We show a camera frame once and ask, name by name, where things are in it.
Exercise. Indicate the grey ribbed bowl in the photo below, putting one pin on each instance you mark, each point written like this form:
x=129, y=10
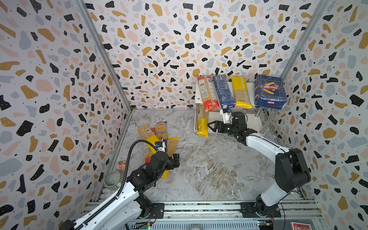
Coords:
x=113, y=180

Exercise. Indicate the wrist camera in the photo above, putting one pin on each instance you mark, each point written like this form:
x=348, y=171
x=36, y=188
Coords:
x=226, y=115
x=160, y=146

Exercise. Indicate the red card box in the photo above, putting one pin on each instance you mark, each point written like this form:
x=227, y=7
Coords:
x=300, y=226

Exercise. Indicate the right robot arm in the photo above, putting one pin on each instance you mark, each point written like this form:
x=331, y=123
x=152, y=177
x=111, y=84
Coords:
x=291, y=171

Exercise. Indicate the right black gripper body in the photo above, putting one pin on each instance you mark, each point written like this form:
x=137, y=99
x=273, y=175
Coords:
x=223, y=127

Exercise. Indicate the white two-tier metal shelf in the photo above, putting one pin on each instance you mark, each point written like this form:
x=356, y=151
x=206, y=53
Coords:
x=215, y=115

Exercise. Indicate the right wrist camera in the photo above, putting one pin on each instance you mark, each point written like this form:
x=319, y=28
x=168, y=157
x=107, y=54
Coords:
x=226, y=115

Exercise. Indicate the small red pasta bag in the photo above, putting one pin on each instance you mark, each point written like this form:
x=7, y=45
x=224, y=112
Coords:
x=148, y=156

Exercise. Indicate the yellow Pastatime spaghetti bag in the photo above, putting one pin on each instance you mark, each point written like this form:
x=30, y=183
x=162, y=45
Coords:
x=241, y=94

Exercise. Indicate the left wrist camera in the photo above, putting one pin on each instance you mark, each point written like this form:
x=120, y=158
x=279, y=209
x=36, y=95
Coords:
x=160, y=146

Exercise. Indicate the yellow pasta bag with barcode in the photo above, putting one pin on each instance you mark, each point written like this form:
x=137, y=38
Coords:
x=147, y=134

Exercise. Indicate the red clear spaghetti bag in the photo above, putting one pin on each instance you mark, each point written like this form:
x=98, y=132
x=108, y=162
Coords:
x=208, y=94

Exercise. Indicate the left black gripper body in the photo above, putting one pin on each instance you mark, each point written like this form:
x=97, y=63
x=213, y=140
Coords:
x=168, y=165

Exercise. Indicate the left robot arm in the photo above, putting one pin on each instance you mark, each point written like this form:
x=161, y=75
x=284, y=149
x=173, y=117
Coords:
x=128, y=203

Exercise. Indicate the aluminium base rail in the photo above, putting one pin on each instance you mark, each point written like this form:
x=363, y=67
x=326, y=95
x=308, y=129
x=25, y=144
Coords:
x=229, y=215

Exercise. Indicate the blue Barilla pasta box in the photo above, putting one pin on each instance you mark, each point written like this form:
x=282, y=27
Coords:
x=270, y=92

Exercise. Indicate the blue spaghetti box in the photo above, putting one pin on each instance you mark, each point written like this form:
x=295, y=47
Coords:
x=225, y=97

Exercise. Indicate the pink flower toy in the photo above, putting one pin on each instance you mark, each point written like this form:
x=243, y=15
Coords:
x=122, y=165

